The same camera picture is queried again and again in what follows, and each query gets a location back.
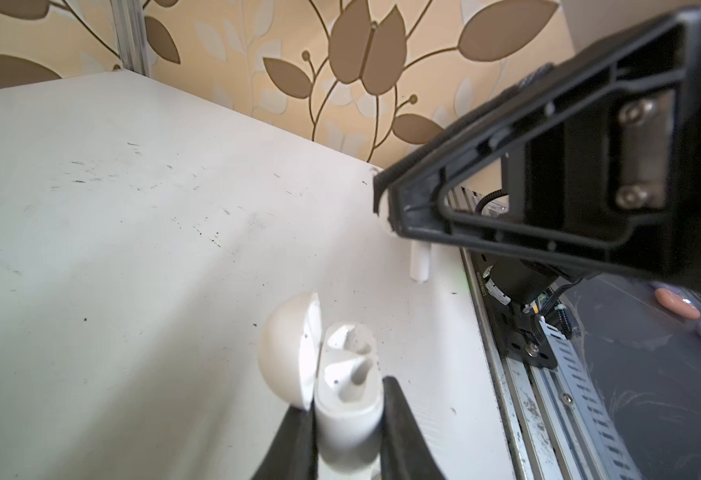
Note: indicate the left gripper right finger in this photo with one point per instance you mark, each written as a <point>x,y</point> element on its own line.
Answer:
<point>404,450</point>

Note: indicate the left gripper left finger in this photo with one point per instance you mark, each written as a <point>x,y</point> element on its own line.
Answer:
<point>293,453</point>

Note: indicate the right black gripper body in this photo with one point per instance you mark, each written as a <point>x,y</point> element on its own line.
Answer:
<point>614,176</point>

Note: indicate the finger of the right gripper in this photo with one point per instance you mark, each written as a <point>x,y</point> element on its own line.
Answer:
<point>451,191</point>

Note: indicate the white earbud charging case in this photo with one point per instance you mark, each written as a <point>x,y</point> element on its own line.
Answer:
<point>333,372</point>

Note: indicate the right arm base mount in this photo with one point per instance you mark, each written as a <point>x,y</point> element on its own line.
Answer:
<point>510,288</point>

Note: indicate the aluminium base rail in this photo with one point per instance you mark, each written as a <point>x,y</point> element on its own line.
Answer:
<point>557,427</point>

